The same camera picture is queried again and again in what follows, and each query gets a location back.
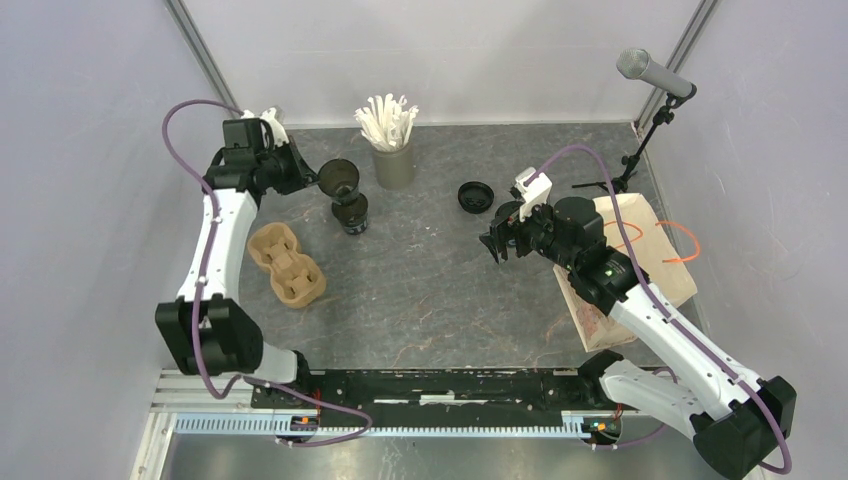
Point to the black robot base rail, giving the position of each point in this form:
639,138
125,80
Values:
440,401

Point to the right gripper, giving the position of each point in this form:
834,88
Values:
518,227

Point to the brown paper takeout bag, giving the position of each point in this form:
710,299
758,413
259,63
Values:
657,257

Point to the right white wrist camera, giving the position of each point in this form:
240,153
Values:
534,188

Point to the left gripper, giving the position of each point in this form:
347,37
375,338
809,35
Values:
302,176

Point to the black microphone stand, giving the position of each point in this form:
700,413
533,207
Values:
620,184

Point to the grey microphone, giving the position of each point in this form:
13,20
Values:
637,64

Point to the brown cardboard cup carrier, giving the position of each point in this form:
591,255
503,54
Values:
295,278

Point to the white wrapped straws bundle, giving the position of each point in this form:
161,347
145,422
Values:
386,122

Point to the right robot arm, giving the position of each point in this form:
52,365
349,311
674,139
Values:
733,416

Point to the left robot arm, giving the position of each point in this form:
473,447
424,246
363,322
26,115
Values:
205,329

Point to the grey straw holder cup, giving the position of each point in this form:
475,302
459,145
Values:
394,170

